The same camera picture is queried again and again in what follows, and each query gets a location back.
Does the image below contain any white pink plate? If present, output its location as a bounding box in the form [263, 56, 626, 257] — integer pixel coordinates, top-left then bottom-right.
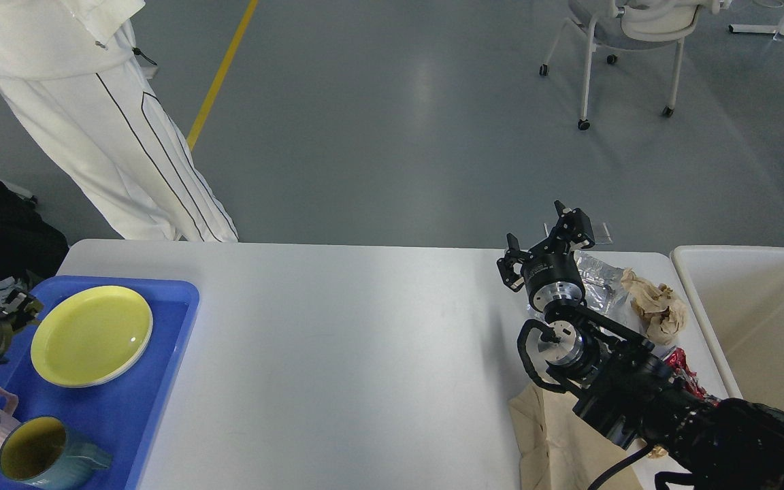
[30, 319, 154, 388]

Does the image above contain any white plastic bin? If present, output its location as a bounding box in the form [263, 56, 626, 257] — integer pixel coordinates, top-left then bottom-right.
[671, 246, 784, 410]

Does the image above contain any yellow plastic plate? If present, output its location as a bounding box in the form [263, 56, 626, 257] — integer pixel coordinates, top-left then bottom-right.
[30, 285, 154, 388]

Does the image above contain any white grey office chair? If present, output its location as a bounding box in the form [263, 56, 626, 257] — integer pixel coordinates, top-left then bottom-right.
[538, 1, 732, 131]

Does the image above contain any crushed red soda can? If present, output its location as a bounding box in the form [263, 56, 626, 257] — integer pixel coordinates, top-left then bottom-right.
[663, 347, 718, 404]

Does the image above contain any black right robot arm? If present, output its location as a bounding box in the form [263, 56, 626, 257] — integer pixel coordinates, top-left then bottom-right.
[497, 201, 784, 489]

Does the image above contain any flat brown paper bag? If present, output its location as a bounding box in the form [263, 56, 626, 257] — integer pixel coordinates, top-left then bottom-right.
[508, 382, 627, 489]

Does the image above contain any teal green mug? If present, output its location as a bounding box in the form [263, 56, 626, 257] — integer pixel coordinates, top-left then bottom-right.
[0, 416, 113, 489]

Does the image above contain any crumpled brown paper ball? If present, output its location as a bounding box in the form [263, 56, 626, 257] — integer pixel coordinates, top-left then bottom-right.
[620, 269, 689, 346]

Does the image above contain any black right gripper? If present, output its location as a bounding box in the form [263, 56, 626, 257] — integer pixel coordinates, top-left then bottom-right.
[497, 201, 597, 314]

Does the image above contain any person in white tracksuit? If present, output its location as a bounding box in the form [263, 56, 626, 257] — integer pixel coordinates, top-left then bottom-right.
[0, 1, 239, 242]

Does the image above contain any crumpled aluminium foil tray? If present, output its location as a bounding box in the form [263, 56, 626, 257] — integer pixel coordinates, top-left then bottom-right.
[527, 251, 629, 323]

